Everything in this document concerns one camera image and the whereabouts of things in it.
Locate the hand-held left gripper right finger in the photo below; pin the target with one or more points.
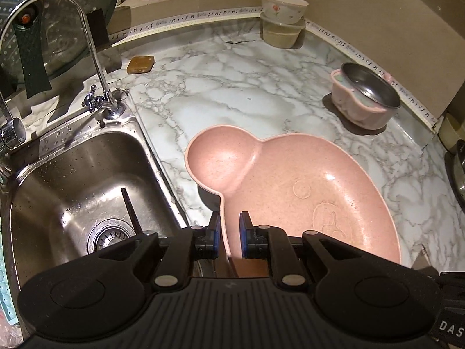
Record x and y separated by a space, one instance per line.
245 236

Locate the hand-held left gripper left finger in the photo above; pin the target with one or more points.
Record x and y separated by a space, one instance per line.
215 236

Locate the pink bear-shaped divided plate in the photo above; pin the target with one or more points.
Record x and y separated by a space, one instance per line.
308 189

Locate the pink bowl with steel liner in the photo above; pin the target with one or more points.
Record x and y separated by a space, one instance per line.
358 111

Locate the cream cup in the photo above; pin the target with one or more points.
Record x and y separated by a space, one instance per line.
454 131

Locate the black chopstick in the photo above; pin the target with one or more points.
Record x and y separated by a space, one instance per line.
130 211

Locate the sink drain strainer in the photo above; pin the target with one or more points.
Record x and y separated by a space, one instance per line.
109 236

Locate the stainless steel sink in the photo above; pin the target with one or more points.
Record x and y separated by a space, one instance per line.
72 174

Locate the chrome gooseneck faucet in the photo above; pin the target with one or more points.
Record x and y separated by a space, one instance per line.
114 107

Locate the brown sponge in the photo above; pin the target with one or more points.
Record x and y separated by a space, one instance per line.
140 64

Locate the clear plastic container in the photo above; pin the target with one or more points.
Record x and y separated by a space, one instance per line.
281 36

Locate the teal draining mat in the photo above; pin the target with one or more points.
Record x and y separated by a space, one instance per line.
7 298

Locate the chrome tap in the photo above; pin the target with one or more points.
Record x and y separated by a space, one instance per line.
12 132

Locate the white floral bowl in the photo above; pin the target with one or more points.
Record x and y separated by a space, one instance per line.
281 9

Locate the black scrub pad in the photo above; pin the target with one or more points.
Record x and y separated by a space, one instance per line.
97 27

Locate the dark green holder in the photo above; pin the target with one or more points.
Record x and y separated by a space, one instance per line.
34 65

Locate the glass pot lid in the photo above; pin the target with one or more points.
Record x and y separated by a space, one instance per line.
61 18

